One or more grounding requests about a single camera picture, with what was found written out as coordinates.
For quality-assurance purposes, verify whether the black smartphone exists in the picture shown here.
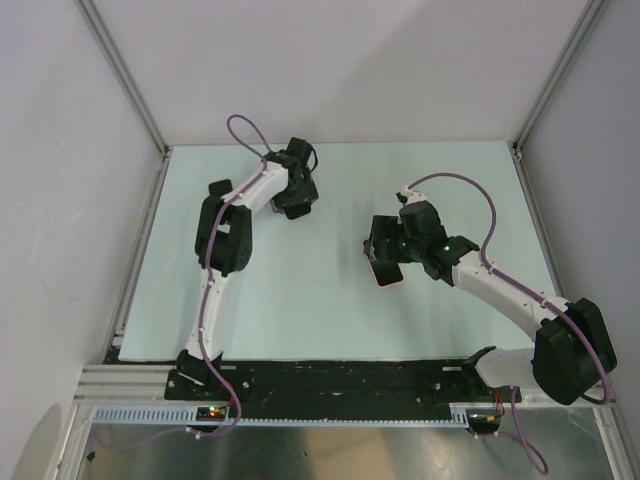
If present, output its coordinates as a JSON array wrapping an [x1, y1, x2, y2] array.
[[372, 262, 405, 287]]

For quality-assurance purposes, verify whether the small black phone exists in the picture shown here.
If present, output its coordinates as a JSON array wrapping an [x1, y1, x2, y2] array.
[[208, 179, 233, 198]]

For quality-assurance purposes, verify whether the black phone case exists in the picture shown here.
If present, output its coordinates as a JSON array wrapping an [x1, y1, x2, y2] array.
[[270, 200, 286, 215]]

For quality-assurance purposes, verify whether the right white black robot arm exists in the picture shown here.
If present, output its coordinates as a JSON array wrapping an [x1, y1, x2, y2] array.
[[363, 200, 617, 405]]

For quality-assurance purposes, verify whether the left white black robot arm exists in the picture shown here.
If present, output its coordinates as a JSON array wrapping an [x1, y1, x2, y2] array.
[[176, 137, 319, 399]]

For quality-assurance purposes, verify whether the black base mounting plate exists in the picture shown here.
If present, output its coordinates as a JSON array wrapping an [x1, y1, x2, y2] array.
[[164, 356, 512, 422]]

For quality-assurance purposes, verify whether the right controller board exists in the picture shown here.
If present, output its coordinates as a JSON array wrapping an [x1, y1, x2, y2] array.
[[467, 412, 503, 436]]

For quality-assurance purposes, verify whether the controller board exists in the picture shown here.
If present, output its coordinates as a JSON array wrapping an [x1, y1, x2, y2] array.
[[195, 406, 228, 422], [467, 412, 503, 436]]

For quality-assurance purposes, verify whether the left controller board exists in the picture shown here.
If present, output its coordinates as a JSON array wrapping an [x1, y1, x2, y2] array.
[[195, 406, 228, 422]]

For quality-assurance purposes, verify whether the left aluminium corner post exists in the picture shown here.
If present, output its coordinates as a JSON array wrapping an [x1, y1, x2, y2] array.
[[74, 0, 170, 160]]

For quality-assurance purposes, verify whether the aluminium corner post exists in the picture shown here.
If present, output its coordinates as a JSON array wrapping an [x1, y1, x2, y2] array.
[[74, 0, 170, 160], [511, 0, 610, 156]]

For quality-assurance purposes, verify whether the grey slotted cable duct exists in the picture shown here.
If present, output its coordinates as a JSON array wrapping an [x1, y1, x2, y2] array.
[[92, 402, 471, 429]]

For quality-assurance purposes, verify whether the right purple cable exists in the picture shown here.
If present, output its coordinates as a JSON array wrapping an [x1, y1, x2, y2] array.
[[397, 172, 614, 474]]

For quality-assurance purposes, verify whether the right aluminium corner post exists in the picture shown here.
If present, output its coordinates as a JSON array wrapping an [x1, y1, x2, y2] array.
[[511, 0, 610, 156]]

